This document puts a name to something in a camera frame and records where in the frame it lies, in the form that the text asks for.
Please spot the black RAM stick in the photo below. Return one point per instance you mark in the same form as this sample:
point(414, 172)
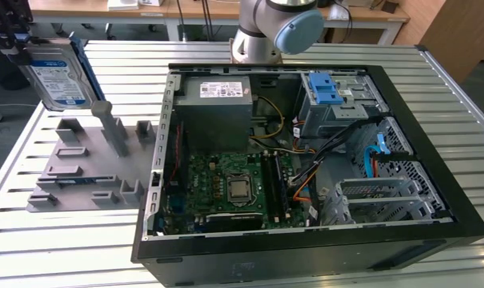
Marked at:
point(282, 189)

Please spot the CPU socket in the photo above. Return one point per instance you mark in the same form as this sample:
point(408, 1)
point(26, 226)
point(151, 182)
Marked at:
point(240, 175)

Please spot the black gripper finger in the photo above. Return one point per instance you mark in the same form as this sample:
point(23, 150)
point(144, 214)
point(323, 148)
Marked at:
point(18, 54)

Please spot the black RAM slot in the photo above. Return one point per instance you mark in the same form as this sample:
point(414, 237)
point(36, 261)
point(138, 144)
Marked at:
point(270, 186)

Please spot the black graphics card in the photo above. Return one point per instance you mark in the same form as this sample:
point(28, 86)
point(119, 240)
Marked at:
point(234, 220)

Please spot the small black desk item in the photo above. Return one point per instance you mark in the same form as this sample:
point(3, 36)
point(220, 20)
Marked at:
point(390, 7)

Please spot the blue plastic drive latch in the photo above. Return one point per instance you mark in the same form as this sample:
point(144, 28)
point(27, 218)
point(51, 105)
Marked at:
point(323, 90)

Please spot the hard disk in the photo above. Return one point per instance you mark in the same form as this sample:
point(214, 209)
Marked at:
point(58, 78)

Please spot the black open PC case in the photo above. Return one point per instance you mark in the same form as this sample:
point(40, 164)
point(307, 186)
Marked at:
point(306, 249)

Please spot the wooden cabinet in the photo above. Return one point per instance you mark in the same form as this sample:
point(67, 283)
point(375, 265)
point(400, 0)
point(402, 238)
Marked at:
point(466, 30)

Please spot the blue RAM stick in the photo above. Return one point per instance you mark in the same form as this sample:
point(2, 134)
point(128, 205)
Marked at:
point(75, 181)

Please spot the green motherboard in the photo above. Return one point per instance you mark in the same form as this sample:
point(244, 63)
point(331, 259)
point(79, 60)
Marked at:
point(210, 168)

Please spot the metal optical drive cage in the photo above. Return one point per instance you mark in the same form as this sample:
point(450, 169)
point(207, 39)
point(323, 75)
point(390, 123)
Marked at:
point(346, 112)

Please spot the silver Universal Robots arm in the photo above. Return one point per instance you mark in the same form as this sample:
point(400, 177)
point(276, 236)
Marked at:
point(258, 45)

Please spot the large white box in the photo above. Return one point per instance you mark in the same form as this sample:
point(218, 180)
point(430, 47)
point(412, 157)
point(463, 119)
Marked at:
point(122, 6)

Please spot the grey power supply unit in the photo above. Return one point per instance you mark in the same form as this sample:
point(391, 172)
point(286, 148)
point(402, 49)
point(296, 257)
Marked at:
point(214, 126)

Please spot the metal disk bay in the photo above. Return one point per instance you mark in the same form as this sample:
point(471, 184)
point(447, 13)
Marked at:
point(379, 201)

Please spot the wooden desk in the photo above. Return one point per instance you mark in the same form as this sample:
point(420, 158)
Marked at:
point(86, 9)

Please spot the small white box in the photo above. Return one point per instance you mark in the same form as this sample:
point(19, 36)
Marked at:
point(150, 2)

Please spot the grey parts rack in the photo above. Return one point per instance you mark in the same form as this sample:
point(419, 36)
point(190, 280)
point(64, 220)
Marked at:
point(90, 168)

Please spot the silver CPU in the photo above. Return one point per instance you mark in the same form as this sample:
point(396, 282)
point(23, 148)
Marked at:
point(239, 189)

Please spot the black mesh bin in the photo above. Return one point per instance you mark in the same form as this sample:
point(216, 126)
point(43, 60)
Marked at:
point(2, 75)

